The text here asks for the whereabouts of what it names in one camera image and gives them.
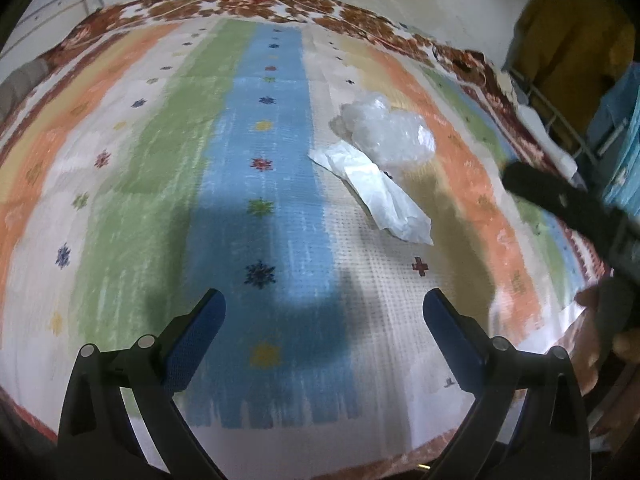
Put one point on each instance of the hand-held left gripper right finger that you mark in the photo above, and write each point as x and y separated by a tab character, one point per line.
455	345

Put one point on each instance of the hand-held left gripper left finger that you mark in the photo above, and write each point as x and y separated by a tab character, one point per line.
192	345

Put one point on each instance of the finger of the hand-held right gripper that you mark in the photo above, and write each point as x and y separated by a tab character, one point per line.
535	182

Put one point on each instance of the white metal rack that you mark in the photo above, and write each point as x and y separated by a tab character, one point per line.
550	110

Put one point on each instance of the yellow cloth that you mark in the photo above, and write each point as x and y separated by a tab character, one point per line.
570	50

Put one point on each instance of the clear crumpled plastic wrap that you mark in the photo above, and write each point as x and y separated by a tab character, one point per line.
395	135

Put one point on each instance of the white flat plastic wrapper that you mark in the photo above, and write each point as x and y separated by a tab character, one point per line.
385	200

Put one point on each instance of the striped colourful blanket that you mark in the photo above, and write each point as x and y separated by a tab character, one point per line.
150	185

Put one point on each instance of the white wardrobe panel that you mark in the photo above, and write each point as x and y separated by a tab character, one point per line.
50	15

